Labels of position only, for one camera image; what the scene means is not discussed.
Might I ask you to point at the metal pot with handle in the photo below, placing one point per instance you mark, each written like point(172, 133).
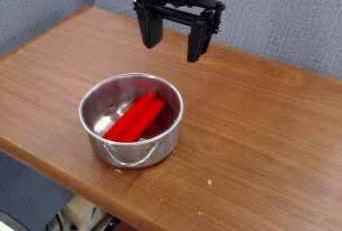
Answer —
point(105, 104)

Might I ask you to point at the beige box under table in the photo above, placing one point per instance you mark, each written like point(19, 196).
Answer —
point(83, 213)

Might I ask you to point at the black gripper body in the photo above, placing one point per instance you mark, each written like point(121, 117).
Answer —
point(182, 11)

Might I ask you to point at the red block object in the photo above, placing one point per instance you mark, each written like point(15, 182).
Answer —
point(137, 120)

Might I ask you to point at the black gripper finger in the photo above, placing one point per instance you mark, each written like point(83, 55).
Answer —
point(200, 38)
point(150, 25)

